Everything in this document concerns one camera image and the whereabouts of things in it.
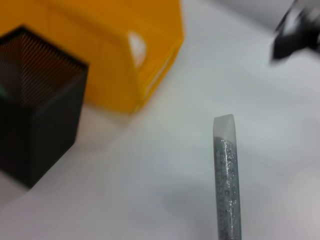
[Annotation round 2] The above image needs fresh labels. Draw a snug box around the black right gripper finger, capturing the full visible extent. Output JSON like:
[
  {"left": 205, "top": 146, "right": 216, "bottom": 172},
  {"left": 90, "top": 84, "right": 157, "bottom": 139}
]
[{"left": 269, "top": 0, "right": 320, "bottom": 64}]

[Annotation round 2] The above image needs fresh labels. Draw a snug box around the grey marker pen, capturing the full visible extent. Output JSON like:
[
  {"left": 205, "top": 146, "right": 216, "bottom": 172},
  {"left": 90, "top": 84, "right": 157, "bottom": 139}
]
[{"left": 212, "top": 113, "right": 244, "bottom": 240}]

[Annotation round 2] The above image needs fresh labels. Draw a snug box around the black mesh pen holder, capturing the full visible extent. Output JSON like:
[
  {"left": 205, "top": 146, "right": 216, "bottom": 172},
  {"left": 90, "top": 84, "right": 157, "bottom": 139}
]
[{"left": 0, "top": 24, "right": 90, "bottom": 189}]

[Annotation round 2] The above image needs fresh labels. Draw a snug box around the yellow plastic bin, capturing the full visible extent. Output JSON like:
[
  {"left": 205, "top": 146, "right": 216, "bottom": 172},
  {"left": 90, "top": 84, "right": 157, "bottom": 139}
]
[{"left": 0, "top": 0, "right": 186, "bottom": 115}]

